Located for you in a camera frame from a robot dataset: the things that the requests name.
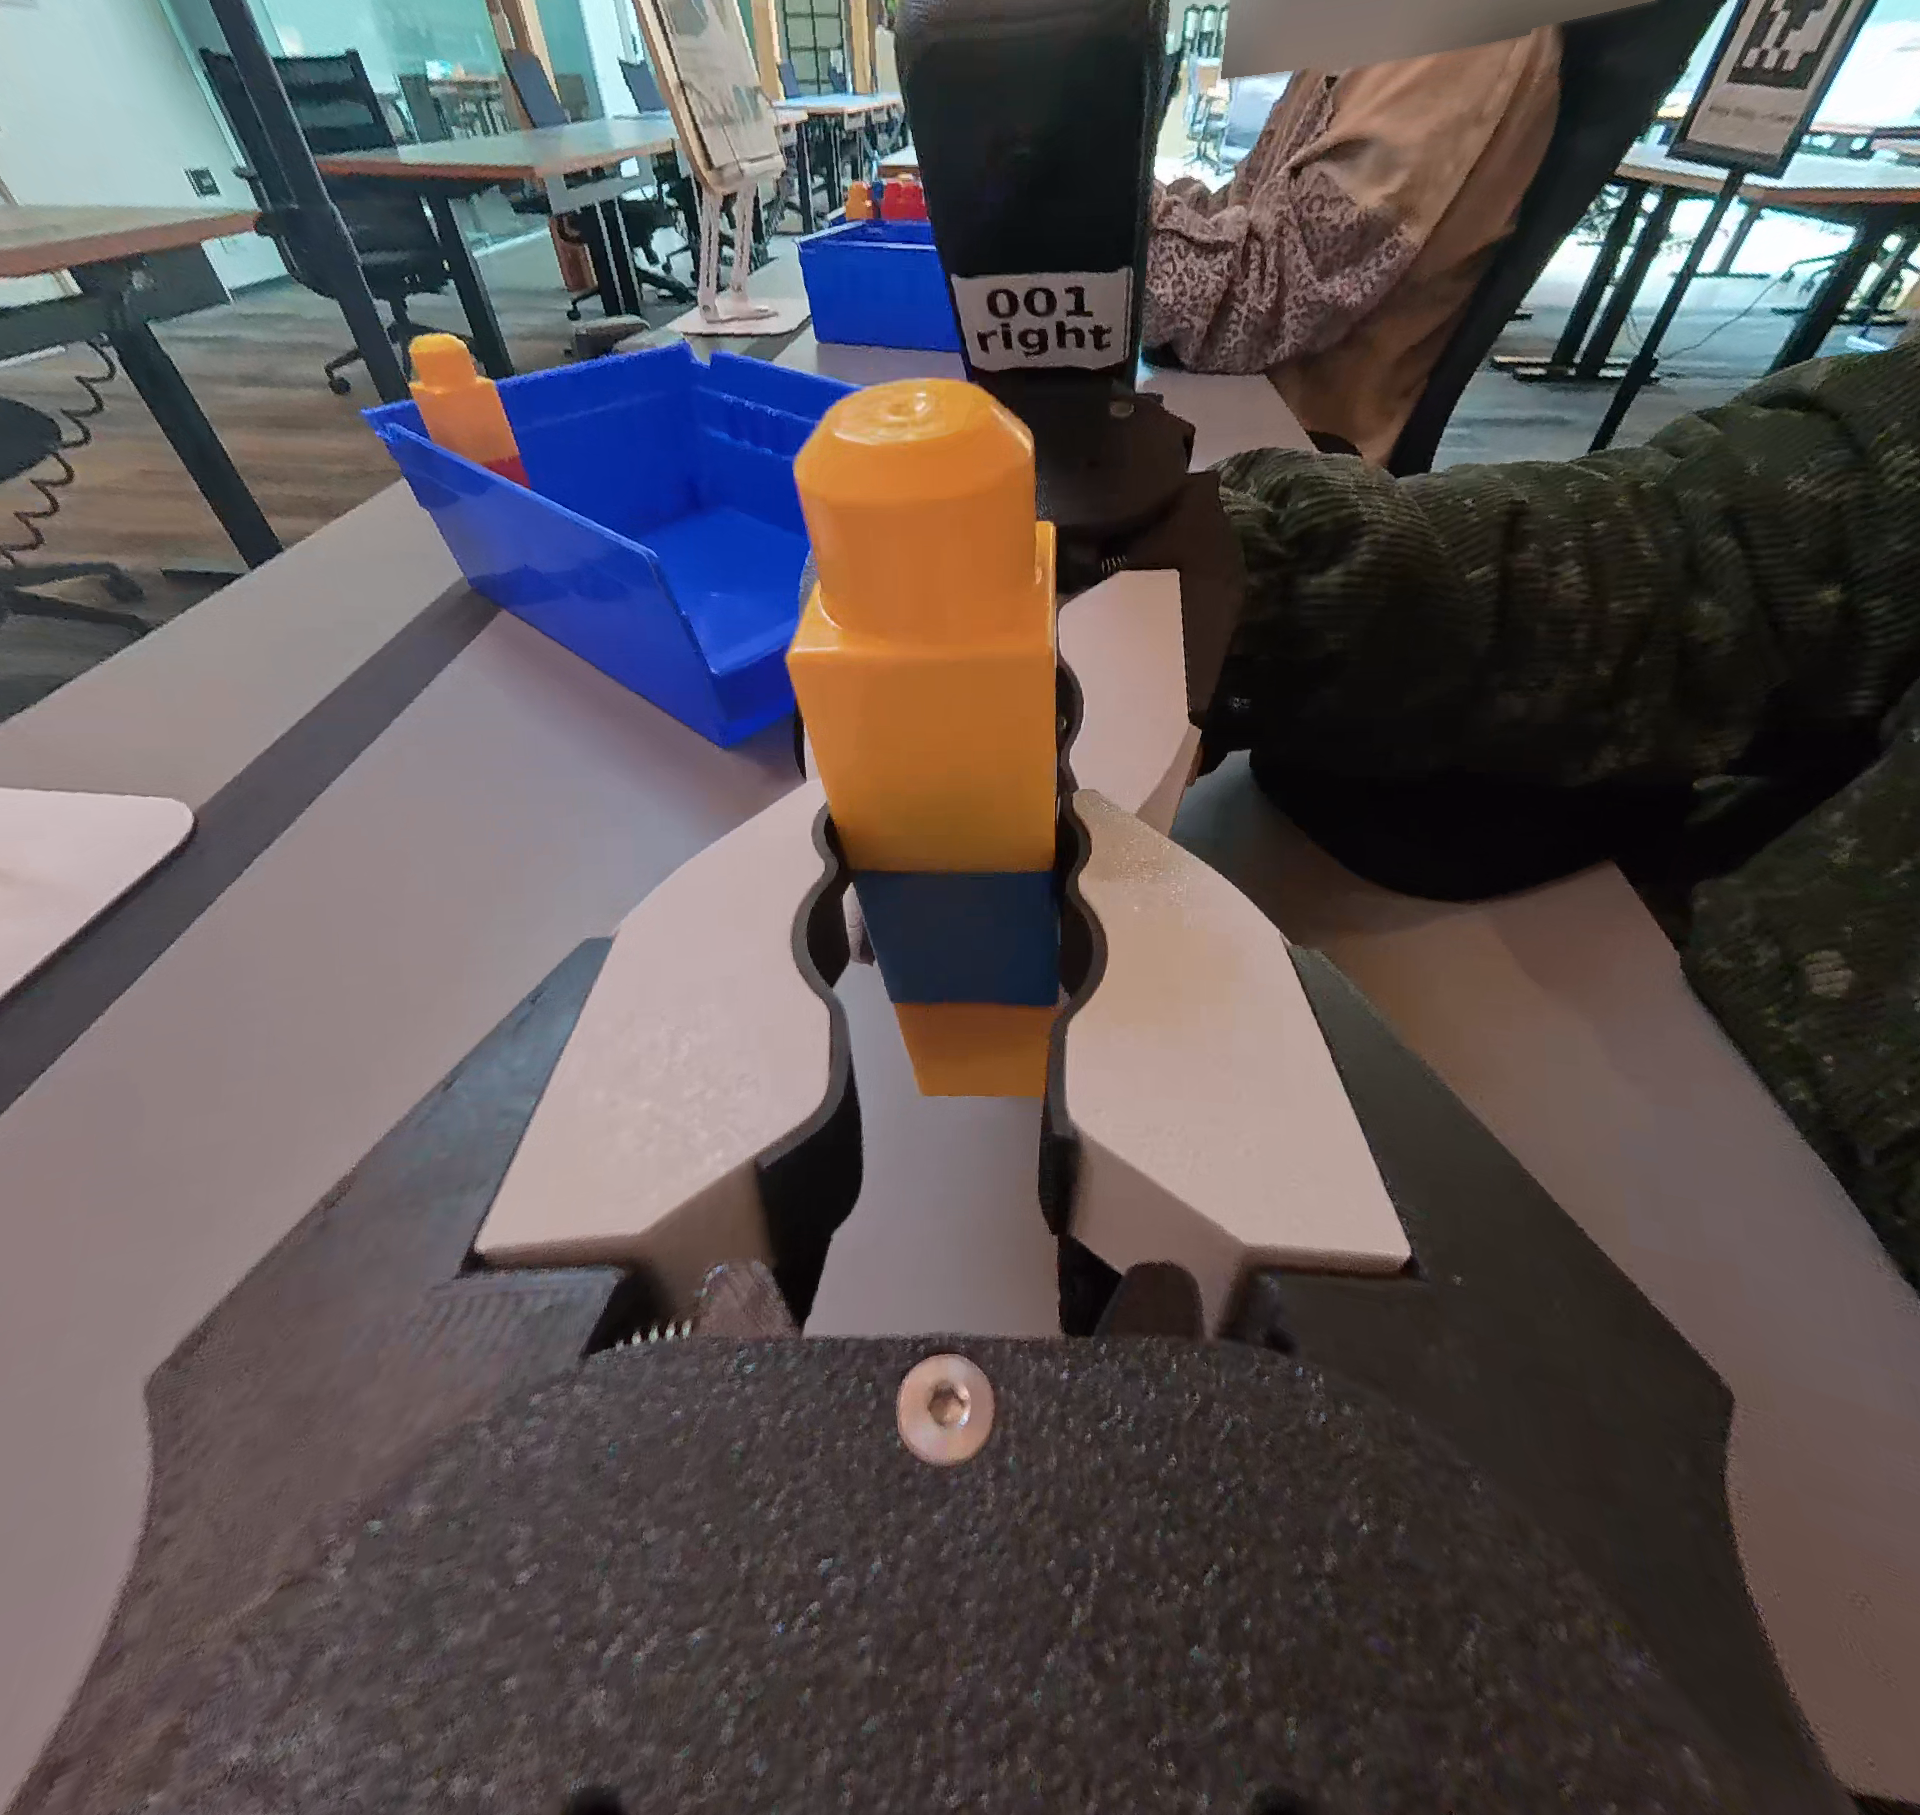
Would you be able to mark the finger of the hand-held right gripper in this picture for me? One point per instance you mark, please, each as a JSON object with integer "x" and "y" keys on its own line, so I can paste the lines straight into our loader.
{"x": 1133, "y": 675}

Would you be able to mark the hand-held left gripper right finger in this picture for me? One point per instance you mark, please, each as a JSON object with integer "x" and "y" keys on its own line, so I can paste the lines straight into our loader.
{"x": 1230, "y": 1077}

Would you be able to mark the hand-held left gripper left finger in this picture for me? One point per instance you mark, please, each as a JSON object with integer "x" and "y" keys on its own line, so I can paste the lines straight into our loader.
{"x": 662, "y": 1077}

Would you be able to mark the blue plastic bin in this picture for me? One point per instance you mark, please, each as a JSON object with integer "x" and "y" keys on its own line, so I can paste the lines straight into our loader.
{"x": 571, "y": 585}
{"x": 872, "y": 284}

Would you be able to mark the red mega block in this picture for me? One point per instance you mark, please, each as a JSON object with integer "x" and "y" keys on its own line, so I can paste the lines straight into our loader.
{"x": 906, "y": 200}
{"x": 508, "y": 473}

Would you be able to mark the wood-edged desk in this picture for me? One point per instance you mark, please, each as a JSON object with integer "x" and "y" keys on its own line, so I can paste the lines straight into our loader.
{"x": 91, "y": 247}
{"x": 1861, "y": 193}
{"x": 495, "y": 158}

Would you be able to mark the black office chair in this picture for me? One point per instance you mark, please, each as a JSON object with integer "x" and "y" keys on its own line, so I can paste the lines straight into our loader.
{"x": 1622, "y": 122}
{"x": 344, "y": 153}
{"x": 47, "y": 495}

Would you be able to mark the marker sign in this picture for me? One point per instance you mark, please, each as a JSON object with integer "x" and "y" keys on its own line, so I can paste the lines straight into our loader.
{"x": 1793, "y": 32}

